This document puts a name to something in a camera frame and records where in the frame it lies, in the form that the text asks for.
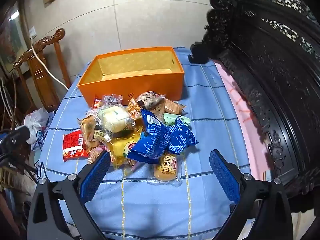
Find red snack packet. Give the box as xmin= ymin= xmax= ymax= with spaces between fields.
xmin=62 ymin=130 xmax=88 ymax=162

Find yellow cake packet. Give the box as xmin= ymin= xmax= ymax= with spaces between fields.
xmin=108 ymin=132 xmax=140 ymax=169

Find white round bun packet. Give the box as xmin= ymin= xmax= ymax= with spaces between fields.
xmin=96 ymin=104 xmax=135 ymax=133

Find mini french bread packet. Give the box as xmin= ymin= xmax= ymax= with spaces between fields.
xmin=153 ymin=153 xmax=179 ymax=181

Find blue snack bag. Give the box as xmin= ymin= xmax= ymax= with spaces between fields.
xmin=128 ymin=109 xmax=198 ymax=164

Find white ball snack bag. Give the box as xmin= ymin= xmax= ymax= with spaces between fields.
xmin=136 ymin=91 xmax=164 ymax=110

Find green pea snack bag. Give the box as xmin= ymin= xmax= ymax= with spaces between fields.
xmin=163 ymin=112 xmax=191 ymax=127

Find brown cracker packet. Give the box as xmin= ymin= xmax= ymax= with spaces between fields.
xmin=164 ymin=98 xmax=185 ymax=115

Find pink cloth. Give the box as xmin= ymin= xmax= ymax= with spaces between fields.
xmin=214 ymin=60 xmax=273 ymax=181

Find white plastic bag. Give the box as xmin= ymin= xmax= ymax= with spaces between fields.
xmin=24 ymin=107 xmax=49 ymax=145

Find carved wooden chair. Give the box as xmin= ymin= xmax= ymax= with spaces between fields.
xmin=14 ymin=28 xmax=71 ymax=112

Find orange cardboard box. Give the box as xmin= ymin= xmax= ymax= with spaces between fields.
xmin=78 ymin=47 xmax=184 ymax=106

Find black carved wooden furniture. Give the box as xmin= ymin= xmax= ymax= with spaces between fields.
xmin=190 ymin=0 xmax=319 ymax=216

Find white power cable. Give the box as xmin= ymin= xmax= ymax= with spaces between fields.
xmin=30 ymin=36 xmax=70 ymax=91

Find wall socket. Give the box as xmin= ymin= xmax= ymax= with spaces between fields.
xmin=29 ymin=27 xmax=37 ymax=39

